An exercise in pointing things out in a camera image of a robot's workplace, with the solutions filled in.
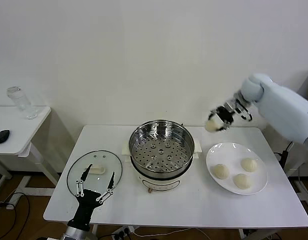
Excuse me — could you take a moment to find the white side table with mouse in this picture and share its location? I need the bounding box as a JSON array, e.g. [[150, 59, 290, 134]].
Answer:
[[0, 106, 62, 201]]

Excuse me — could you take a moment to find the white steamed baozi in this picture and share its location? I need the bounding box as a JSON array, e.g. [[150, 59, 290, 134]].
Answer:
[[205, 118, 220, 133], [233, 173, 252, 190], [212, 163, 230, 180], [240, 157, 259, 173]]

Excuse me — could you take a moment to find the stainless steel steamer basket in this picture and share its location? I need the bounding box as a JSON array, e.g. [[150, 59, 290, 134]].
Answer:
[[122, 119, 203, 177]]

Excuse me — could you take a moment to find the white electric cooker pot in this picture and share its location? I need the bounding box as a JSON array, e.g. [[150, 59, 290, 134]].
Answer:
[[123, 152, 200, 195]]

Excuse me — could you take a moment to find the clear glass jar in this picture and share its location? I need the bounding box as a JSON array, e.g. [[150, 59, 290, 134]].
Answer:
[[6, 86, 38, 121]]

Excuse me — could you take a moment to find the glass lid with white handle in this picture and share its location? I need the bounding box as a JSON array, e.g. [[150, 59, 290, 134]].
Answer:
[[66, 149, 123, 201]]

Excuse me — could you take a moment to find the white round plate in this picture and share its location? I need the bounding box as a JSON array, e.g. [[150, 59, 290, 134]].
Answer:
[[205, 142, 269, 196]]

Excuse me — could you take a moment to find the black computer mouse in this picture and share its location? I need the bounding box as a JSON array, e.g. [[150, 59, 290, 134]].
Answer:
[[0, 129, 11, 145]]

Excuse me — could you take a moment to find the black power adapter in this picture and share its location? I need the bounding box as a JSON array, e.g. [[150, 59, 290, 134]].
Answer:
[[278, 149, 288, 169]]

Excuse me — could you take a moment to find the black floor cable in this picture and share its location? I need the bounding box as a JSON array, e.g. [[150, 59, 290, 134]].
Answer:
[[0, 191, 30, 240]]

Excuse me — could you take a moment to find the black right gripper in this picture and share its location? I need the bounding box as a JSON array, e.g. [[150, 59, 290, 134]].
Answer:
[[207, 104, 237, 133]]

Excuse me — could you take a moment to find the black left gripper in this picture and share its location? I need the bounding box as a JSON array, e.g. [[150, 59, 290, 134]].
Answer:
[[67, 163, 116, 230]]

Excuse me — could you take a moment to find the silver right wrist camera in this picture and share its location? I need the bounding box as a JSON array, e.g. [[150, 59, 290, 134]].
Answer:
[[240, 106, 253, 123]]

